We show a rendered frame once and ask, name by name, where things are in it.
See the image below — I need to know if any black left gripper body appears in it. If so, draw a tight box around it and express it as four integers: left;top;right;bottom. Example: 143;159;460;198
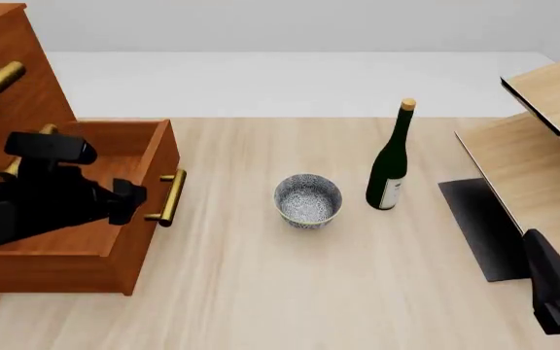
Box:
59;173;118;225

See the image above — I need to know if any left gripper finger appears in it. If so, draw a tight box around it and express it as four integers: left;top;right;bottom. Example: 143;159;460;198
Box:
112;178;149;210
107;203;138;227

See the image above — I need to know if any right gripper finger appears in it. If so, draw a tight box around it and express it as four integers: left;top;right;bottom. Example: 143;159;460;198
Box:
522;227;560;312

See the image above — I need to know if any dark green wine bottle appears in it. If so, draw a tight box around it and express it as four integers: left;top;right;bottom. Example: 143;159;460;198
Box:
365;96;419;213

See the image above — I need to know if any pale wood shelf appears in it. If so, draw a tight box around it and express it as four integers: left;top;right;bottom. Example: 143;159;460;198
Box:
437;50;560;283

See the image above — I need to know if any blue patterned bowl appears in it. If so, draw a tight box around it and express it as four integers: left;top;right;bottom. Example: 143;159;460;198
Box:
272;172;345;231

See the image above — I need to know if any wooden drawer with long handle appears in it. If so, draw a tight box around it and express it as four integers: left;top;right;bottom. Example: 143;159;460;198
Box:
0;118;182;298

